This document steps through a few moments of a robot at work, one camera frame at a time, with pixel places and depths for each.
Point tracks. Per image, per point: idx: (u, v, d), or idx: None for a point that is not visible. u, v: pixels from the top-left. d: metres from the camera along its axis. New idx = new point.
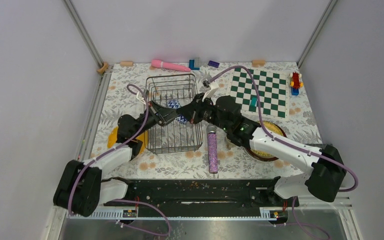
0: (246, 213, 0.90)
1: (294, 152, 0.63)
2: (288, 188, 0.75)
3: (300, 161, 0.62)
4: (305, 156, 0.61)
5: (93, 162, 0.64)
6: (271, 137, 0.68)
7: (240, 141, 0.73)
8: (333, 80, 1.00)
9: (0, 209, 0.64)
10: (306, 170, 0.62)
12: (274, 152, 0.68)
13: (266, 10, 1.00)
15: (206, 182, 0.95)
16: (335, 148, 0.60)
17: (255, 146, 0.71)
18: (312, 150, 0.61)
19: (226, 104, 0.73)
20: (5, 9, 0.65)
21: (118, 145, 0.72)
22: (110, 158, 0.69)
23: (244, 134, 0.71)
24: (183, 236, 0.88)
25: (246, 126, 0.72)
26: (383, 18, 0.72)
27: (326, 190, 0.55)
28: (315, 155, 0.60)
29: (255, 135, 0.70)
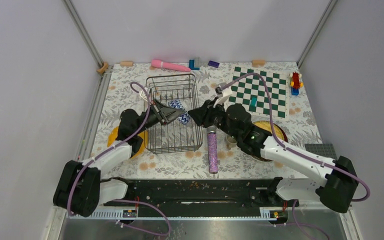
0: (246, 213, 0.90)
1: (306, 163, 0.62)
2: (293, 191, 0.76)
3: (313, 172, 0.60)
4: (318, 167, 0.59)
5: (91, 162, 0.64)
6: (283, 146, 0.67)
7: (251, 149, 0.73)
8: (333, 80, 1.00)
9: (0, 208, 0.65)
10: (320, 182, 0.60)
12: (285, 161, 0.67)
13: (266, 10, 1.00)
15: (206, 182, 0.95)
16: (349, 159, 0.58)
17: (266, 155, 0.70)
18: (325, 161, 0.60)
19: (237, 113, 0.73)
20: (6, 9, 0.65)
21: (117, 144, 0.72)
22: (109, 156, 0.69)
23: (254, 143, 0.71)
24: (183, 236, 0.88)
25: (256, 135, 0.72)
26: (383, 18, 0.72)
27: (339, 201, 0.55)
28: (329, 167, 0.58)
29: (266, 144, 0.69)
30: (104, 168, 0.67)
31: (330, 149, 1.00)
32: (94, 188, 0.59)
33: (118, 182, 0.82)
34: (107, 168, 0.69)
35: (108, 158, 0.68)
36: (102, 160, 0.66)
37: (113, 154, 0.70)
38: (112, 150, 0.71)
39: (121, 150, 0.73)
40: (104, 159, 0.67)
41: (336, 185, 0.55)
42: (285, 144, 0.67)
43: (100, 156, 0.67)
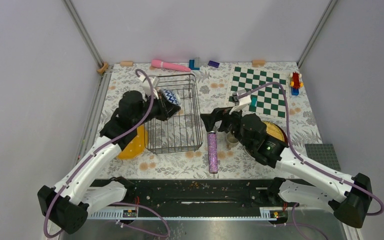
0: (246, 213, 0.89)
1: (325, 178, 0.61)
2: (299, 197, 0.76)
3: (331, 189, 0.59)
4: (337, 184, 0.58)
5: (65, 188, 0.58)
6: (301, 160, 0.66)
7: (266, 160, 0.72)
8: (333, 80, 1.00)
9: (1, 209, 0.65)
10: (337, 198, 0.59)
12: (301, 175, 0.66)
13: (266, 10, 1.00)
15: (206, 182, 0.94)
16: (367, 176, 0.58)
17: (282, 167, 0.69)
18: (344, 178, 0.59)
19: (251, 123, 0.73)
20: (6, 9, 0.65)
21: (96, 149, 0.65)
22: (88, 169, 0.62)
23: (270, 153, 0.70)
24: (183, 236, 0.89)
25: (272, 145, 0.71)
26: None
27: (356, 218, 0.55)
28: (348, 184, 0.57)
29: (282, 156, 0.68)
30: (85, 184, 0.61)
31: (330, 149, 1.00)
32: (71, 215, 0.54)
33: (114, 187, 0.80)
34: (91, 178, 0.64)
35: (85, 174, 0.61)
36: (78, 180, 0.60)
37: (92, 165, 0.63)
38: (90, 160, 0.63)
39: (103, 155, 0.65)
40: (81, 177, 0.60)
41: (356, 203, 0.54)
42: (302, 157, 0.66)
43: (73, 176, 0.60)
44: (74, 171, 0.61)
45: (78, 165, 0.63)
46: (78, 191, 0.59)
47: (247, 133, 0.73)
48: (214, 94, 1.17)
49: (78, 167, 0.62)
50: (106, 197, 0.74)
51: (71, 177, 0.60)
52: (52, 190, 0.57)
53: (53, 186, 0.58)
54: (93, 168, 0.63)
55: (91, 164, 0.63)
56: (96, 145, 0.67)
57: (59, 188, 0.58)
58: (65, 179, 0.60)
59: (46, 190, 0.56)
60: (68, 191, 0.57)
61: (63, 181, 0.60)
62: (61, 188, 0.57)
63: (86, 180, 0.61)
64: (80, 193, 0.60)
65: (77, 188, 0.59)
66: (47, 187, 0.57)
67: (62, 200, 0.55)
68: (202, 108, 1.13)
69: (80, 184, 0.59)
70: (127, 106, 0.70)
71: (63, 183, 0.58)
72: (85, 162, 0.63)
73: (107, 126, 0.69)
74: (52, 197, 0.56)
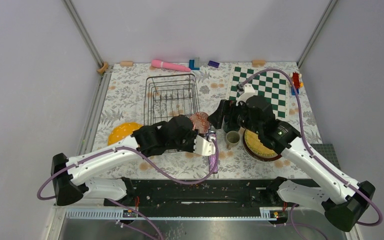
0: (246, 213, 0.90)
1: (329, 177, 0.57)
2: (296, 196, 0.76)
3: (333, 189, 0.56)
4: (341, 186, 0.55)
5: (73, 166, 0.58)
6: (310, 153, 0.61)
7: (274, 144, 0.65)
8: (333, 80, 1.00)
9: (0, 208, 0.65)
10: (335, 199, 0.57)
12: (305, 168, 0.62)
13: (265, 11, 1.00)
15: (206, 182, 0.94)
16: (373, 186, 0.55)
17: (287, 155, 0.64)
18: (350, 182, 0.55)
19: (256, 102, 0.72)
20: (6, 9, 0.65)
21: (119, 147, 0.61)
22: (98, 162, 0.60)
23: (279, 138, 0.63)
24: (183, 236, 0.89)
25: (284, 131, 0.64)
26: (383, 18, 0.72)
27: (348, 221, 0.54)
28: (352, 189, 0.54)
29: (292, 144, 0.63)
30: (92, 173, 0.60)
31: (330, 149, 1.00)
32: (65, 193, 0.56)
33: (118, 186, 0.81)
34: (102, 169, 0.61)
35: (96, 164, 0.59)
36: (87, 166, 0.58)
37: (107, 158, 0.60)
38: (109, 154, 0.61)
39: (123, 156, 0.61)
40: (91, 164, 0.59)
41: (354, 208, 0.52)
42: (313, 151, 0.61)
43: (87, 159, 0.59)
44: (90, 155, 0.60)
45: (95, 152, 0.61)
46: (82, 176, 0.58)
47: (254, 113, 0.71)
48: (215, 94, 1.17)
49: (95, 154, 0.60)
50: (106, 191, 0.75)
51: (84, 159, 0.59)
52: (64, 161, 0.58)
53: (67, 159, 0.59)
54: (103, 163, 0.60)
55: (105, 157, 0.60)
56: (123, 142, 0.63)
57: (70, 164, 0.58)
58: (79, 158, 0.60)
59: (60, 158, 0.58)
60: (74, 171, 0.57)
61: (77, 159, 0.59)
62: (71, 164, 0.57)
63: (96, 169, 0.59)
64: (84, 177, 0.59)
65: (83, 173, 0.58)
66: (63, 156, 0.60)
67: (64, 175, 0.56)
68: (202, 108, 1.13)
69: (86, 171, 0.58)
70: (174, 127, 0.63)
71: (74, 161, 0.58)
72: (102, 153, 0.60)
73: (142, 130, 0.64)
74: (61, 167, 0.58)
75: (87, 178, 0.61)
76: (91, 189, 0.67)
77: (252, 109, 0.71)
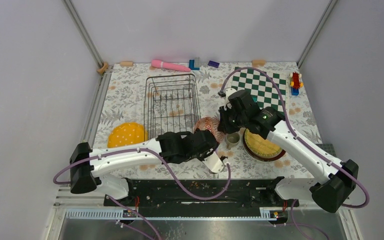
0: (246, 213, 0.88)
1: (313, 157, 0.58)
2: (291, 190, 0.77)
3: (317, 169, 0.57)
4: (324, 165, 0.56)
5: (96, 158, 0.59)
6: (294, 135, 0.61)
7: (259, 128, 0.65)
8: (333, 80, 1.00)
9: (0, 208, 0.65)
10: (320, 178, 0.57)
12: (290, 150, 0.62)
13: (265, 11, 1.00)
15: (206, 182, 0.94)
16: (356, 163, 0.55)
17: (272, 139, 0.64)
18: (333, 161, 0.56)
19: (236, 93, 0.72)
20: (5, 9, 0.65)
21: (144, 148, 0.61)
22: (120, 158, 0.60)
23: (265, 122, 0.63)
24: (183, 236, 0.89)
25: (268, 115, 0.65)
26: (383, 18, 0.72)
27: (333, 201, 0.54)
28: (335, 167, 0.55)
29: (276, 127, 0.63)
30: (113, 168, 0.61)
31: (330, 149, 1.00)
32: (83, 183, 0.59)
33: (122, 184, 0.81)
34: (122, 166, 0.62)
35: (118, 161, 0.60)
36: (109, 160, 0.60)
37: (129, 156, 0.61)
38: (132, 152, 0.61)
39: (144, 157, 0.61)
40: (113, 160, 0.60)
41: (337, 186, 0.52)
42: (296, 133, 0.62)
43: (110, 154, 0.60)
44: (114, 150, 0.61)
45: (119, 148, 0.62)
46: (103, 169, 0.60)
47: (235, 104, 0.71)
48: (215, 94, 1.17)
49: (119, 150, 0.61)
50: (114, 188, 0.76)
51: (108, 153, 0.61)
52: (88, 151, 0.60)
53: (91, 149, 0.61)
54: (124, 160, 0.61)
55: (128, 156, 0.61)
56: (147, 143, 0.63)
57: (93, 155, 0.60)
58: (103, 150, 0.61)
59: (84, 148, 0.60)
60: (96, 163, 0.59)
61: (100, 151, 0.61)
62: (94, 156, 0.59)
63: (116, 165, 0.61)
64: (104, 171, 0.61)
65: (104, 166, 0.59)
66: (88, 145, 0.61)
67: (86, 166, 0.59)
68: (203, 107, 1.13)
69: (108, 165, 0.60)
70: (204, 140, 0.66)
71: (99, 153, 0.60)
72: (127, 151, 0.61)
73: (172, 135, 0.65)
74: (83, 156, 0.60)
75: (106, 171, 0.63)
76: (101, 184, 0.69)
77: (232, 100, 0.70)
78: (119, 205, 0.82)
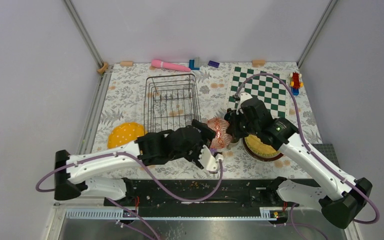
0: (246, 213, 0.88)
1: (326, 173, 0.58)
2: (294, 195, 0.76)
3: (330, 185, 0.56)
4: (338, 182, 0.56)
5: (73, 165, 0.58)
6: (307, 149, 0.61)
7: (272, 140, 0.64)
8: (333, 80, 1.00)
9: (0, 208, 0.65)
10: (331, 194, 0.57)
12: (302, 164, 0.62)
13: (265, 11, 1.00)
15: (206, 182, 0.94)
16: (369, 182, 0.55)
17: (284, 151, 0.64)
18: (347, 178, 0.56)
19: (249, 101, 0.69)
20: (5, 9, 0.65)
21: (120, 152, 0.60)
22: (98, 164, 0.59)
23: (278, 134, 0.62)
24: (183, 236, 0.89)
25: (282, 127, 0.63)
26: None
27: (344, 217, 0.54)
28: (349, 185, 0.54)
29: (290, 140, 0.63)
30: (91, 174, 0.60)
31: (330, 149, 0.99)
32: (62, 190, 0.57)
33: (117, 186, 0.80)
34: (101, 171, 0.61)
35: (95, 166, 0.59)
36: (86, 167, 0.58)
37: (107, 162, 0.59)
38: (108, 157, 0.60)
39: (123, 161, 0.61)
40: (90, 166, 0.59)
41: (350, 204, 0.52)
42: (310, 147, 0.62)
43: (87, 160, 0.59)
44: (91, 156, 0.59)
45: (96, 153, 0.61)
46: (80, 176, 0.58)
47: (248, 112, 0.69)
48: (215, 94, 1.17)
49: (96, 156, 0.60)
50: (107, 190, 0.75)
51: (85, 159, 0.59)
52: (65, 159, 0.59)
53: (68, 157, 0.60)
54: (102, 166, 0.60)
55: (106, 161, 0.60)
56: (125, 147, 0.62)
57: (69, 163, 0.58)
58: (79, 157, 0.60)
59: (62, 155, 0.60)
60: (73, 170, 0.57)
61: (77, 158, 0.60)
62: (70, 163, 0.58)
63: (95, 170, 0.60)
64: (82, 177, 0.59)
65: (81, 173, 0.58)
66: (65, 153, 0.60)
67: (63, 173, 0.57)
68: (202, 108, 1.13)
69: (85, 171, 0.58)
70: (181, 139, 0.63)
71: (74, 160, 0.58)
72: (104, 156, 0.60)
73: (149, 137, 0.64)
74: (61, 164, 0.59)
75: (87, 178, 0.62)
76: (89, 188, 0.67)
77: (245, 108, 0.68)
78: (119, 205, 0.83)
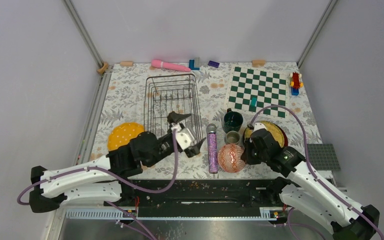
0: (246, 213, 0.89)
1: (333, 200, 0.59)
2: (298, 204, 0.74)
3: (338, 212, 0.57)
4: (345, 209, 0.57)
5: (46, 181, 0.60)
6: (314, 176, 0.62)
7: (280, 167, 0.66)
8: (333, 80, 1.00)
9: (0, 208, 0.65)
10: (339, 220, 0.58)
12: (310, 191, 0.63)
13: (265, 12, 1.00)
15: (206, 182, 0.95)
16: (377, 209, 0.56)
17: (292, 179, 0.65)
18: (353, 205, 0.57)
19: (257, 131, 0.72)
20: (5, 9, 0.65)
21: (91, 167, 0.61)
22: (69, 179, 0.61)
23: (286, 163, 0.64)
24: (183, 236, 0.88)
25: (289, 155, 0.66)
26: None
27: None
28: (356, 212, 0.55)
29: (297, 168, 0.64)
30: (64, 188, 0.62)
31: (330, 149, 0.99)
32: (38, 204, 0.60)
33: (110, 190, 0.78)
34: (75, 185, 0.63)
35: (67, 182, 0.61)
36: (59, 182, 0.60)
37: (79, 177, 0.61)
38: (80, 173, 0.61)
39: (95, 176, 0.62)
40: (63, 181, 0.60)
41: (357, 231, 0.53)
42: (317, 175, 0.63)
43: (59, 176, 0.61)
44: (63, 172, 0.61)
45: (69, 169, 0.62)
46: (53, 191, 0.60)
47: (257, 142, 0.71)
48: (215, 94, 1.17)
49: (68, 171, 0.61)
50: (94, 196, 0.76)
51: (58, 175, 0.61)
52: (40, 174, 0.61)
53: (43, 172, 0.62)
54: (73, 181, 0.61)
55: (78, 176, 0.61)
56: (96, 161, 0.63)
57: (43, 178, 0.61)
58: (53, 173, 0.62)
59: (37, 171, 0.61)
60: (47, 186, 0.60)
61: (51, 174, 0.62)
62: (44, 179, 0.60)
63: (67, 185, 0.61)
64: (56, 192, 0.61)
65: (53, 189, 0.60)
66: (40, 168, 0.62)
67: (37, 189, 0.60)
68: (203, 108, 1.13)
69: (57, 187, 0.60)
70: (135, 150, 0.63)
71: (48, 176, 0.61)
72: (76, 171, 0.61)
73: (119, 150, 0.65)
74: (37, 179, 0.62)
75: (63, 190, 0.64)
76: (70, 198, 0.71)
77: (254, 138, 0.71)
78: (113, 204, 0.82)
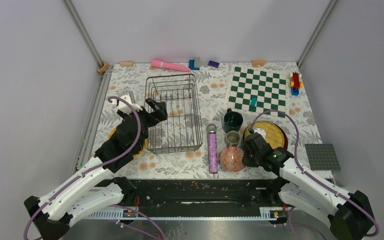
0: (246, 213, 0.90)
1: (321, 189, 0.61)
2: (298, 201, 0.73)
3: (326, 200, 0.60)
4: (332, 196, 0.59)
5: (47, 204, 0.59)
6: (302, 170, 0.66)
7: (271, 166, 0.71)
8: (333, 80, 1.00)
9: (0, 208, 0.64)
10: (330, 209, 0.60)
12: (300, 185, 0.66)
13: (265, 12, 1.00)
15: (206, 182, 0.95)
16: (365, 195, 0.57)
17: (283, 174, 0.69)
18: (340, 192, 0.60)
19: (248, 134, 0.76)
20: (5, 10, 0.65)
21: (85, 171, 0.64)
22: (70, 192, 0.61)
23: (275, 161, 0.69)
24: (183, 236, 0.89)
25: (279, 154, 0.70)
26: None
27: (347, 232, 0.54)
28: (343, 198, 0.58)
29: (285, 164, 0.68)
30: (68, 204, 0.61)
31: (330, 149, 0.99)
32: (48, 230, 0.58)
33: (111, 192, 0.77)
34: (77, 197, 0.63)
35: (69, 194, 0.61)
36: (61, 199, 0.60)
37: (77, 186, 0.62)
38: (77, 181, 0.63)
39: (91, 178, 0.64)
40: (64, 197, 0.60)
41: (346, 216, 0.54)
42: (304, 168, 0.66)
43: (58, 193, 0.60)
44: (60, 189, 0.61)
45: (64, 184, 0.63)
46: (59, 210, 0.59)
47: (250, 145, 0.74)
48: (215, 94, 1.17)
49: (65, 185, 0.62)
50: (97, 205, 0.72)
51: (56, 194, 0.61)
52: (36, 202, 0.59)
53: (39, 199, 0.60)
54: (75, 192, 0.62)
55: (76, 185, 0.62)
56: (87, 165, 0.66)
57: (42, 203, 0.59)
58: (50, 194, 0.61)
59: (32, 201, 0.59)
60: (50, 208, 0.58)
61: (48, 197, 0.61)
62: (44, 203, 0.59)
63: (70, 199, 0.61)
64: (62, 211, 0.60)
65: (58, 207, 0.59)
66: (34, 198, 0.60)
67: (41, 216, 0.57)
68: (202, 108, 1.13)
69: (61, 204, 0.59)
70: (124, 133, 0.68)
71: (46, 199, 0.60)
72: (72, 182, 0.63)
73: (104, 146, 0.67)
74: (35, 209, 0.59)
75: (67, 209, 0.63)
76: (76, 216, 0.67)
77: (247, 141, 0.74)
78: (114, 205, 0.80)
